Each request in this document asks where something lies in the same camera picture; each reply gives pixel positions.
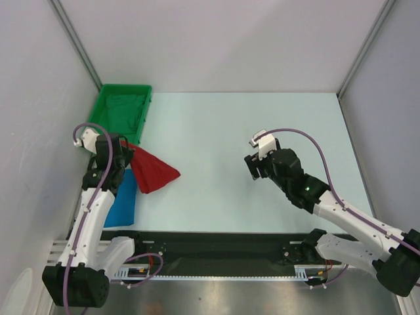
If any red t shirt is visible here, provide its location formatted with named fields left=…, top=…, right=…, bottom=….
left=121, top=140, right=181, bottom=194

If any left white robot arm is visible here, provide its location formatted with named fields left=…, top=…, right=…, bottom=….
left=42, top=133, right=145, bottom=308

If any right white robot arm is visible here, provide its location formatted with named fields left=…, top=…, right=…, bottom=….
left=244, top=133, right=419, bottom=297

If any green folded t shirt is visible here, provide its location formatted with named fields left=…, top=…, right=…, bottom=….
left=106, top=94, right=146, bottom=135

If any green plastic tray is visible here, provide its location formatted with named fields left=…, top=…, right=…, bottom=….
left=89, top=84, right=152, bottom=145

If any blue folded t shirt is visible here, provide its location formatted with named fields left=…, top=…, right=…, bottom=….
left=104, top=169, right=137, bottom=228

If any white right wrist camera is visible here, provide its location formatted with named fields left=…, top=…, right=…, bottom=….
left=249, top=129, right=277, bottom=160

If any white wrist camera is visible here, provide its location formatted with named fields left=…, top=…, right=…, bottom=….
left=249, top=129, right=277, bottom=160
left=73, top=127, right=100, bottom=154

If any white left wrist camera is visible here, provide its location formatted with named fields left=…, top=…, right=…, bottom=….
left=73, top=127, right=100, bottom=154

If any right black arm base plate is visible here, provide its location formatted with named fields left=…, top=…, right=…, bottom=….
left=280, top=242, right=326, bottom=265

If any black table edge rail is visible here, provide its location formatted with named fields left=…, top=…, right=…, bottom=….
left=98, top=230, right=362, bottom=278

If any right white cable duct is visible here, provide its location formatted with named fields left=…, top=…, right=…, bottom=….
left=294, top=264, right=328, bottom=281

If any white cable duct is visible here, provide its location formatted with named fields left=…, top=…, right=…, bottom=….
left=112, top=264, right=151, bottom=282
left=294, top=264, right=328, bottom=281

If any aluminium frame rail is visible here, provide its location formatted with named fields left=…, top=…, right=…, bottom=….
left=46, top=240, right=111, bottom=266

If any left white cable duct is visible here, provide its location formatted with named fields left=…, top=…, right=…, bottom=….
left=112, top=264, right=151, bottom=282

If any left aluminium corner post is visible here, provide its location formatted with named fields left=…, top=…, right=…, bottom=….
left=47, top=0, right=102, bottom=91

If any aluminium corner post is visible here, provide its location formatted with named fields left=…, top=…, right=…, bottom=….
left=336, top=0, right=398, bottom=101
left=47, top=0, right=102, bottom=91

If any right aluminium corner post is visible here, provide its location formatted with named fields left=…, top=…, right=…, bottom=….
left=336, top=0, right=398, bottom=101

